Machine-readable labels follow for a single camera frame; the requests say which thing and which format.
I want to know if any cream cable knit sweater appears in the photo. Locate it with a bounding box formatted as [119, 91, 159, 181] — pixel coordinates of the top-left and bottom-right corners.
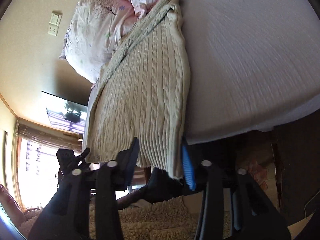
[82, 0, 190, 179]

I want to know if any white wall switch socket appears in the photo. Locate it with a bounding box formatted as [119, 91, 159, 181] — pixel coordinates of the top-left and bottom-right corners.
[48, 11, 62, 36]

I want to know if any cream fluffy rug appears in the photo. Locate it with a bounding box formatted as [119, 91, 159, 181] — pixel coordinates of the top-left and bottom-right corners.
[18, 195, 233, 240]

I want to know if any white tree print pillow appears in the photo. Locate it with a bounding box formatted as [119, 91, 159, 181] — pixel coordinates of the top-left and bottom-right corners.
[59, 0, 137, 83]

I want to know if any lavender bed sheet mattress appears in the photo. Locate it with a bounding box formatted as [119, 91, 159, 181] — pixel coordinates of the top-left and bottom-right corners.
[82, 0, 320, 145]

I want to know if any window with blinds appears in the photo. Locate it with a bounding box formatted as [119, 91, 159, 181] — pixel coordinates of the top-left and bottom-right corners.
[10, 122, 82, 210]

